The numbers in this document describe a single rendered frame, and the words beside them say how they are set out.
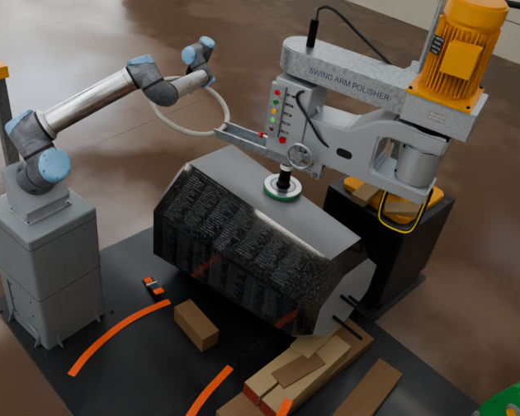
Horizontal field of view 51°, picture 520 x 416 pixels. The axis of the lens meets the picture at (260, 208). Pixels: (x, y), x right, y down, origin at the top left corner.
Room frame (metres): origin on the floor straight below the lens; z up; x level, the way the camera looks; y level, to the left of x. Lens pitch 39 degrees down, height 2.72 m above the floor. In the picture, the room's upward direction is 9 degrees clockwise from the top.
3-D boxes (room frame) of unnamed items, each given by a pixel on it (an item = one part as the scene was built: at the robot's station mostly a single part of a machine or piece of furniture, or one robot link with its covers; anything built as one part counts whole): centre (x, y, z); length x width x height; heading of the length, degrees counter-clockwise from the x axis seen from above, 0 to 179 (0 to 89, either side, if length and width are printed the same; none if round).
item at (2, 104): (3.05, 1.80, 0.54); 0.20 x 0.20 x 1.09; 50
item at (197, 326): (2.09, 0.27, 0.07); 0.30 x 0.12 x 0.12; 46
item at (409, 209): (2.63, -0.84, 0.80); 0.20 x 0.10 x 0.05; 90
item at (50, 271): (2.06, 1.11, 0.43); 0.50 x 0.50 x 0.85; 57
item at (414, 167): (2.23, -0.71, 1.39); 0.19 x 0.19 x 0.20
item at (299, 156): (2.34, -0.17, 1.25); 0.15 x 0.10 x 0.15; 66
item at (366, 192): (2.71, -0.62, 0.81); 0.20 x 0.10 x 0.05; 148
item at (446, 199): (2.87, -0.82, 0.37); 0.66 x 0.66 x 0.74; 50
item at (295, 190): (2.50, -0.11, 0.91); 0.21 x 0.21 x 0.01
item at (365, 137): (2.33, -0.46, 1.35); 0.74 x 0.23 x 0.49; 66
